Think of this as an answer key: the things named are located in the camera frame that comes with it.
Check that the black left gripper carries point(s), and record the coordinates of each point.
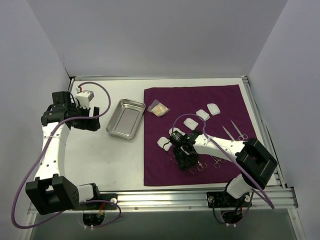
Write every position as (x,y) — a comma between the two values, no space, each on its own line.
(88,119)

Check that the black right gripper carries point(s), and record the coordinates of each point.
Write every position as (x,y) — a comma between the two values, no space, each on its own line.
(185,158)

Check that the steel scissors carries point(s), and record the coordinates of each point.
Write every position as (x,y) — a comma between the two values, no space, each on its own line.
(241,136)
(201,166)
(229,134)

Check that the steel instrument tray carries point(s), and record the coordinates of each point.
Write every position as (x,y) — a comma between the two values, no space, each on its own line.
(125,119)

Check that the purple surgical cloth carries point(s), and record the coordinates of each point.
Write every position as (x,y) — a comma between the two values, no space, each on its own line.
(183,102)

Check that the white gauze pad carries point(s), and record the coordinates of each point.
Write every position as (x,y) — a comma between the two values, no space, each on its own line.
(203,114)
(164,143)
(190,123)
(213,109)
(171,130)

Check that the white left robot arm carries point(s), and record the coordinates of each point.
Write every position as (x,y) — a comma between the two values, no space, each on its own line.
(51,191)

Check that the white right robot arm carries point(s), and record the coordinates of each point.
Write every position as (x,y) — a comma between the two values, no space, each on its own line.
(254,161)

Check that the clear bag of cotton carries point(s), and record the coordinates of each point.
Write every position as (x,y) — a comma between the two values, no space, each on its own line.
(158,109)

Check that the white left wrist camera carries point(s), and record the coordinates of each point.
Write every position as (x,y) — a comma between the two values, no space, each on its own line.
(83,98)

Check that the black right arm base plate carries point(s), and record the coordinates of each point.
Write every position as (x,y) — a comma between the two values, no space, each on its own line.
(221,199)

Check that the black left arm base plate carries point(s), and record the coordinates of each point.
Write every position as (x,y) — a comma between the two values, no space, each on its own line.
(106,201)

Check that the aluminium right rail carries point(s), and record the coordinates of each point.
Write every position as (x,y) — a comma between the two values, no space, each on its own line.
(264,132)

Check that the aluminium rail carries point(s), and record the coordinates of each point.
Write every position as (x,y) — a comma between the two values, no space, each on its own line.
(194,200)
(264,132)

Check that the aluminium front rail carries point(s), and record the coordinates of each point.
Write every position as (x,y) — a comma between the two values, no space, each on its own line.
(194,200)

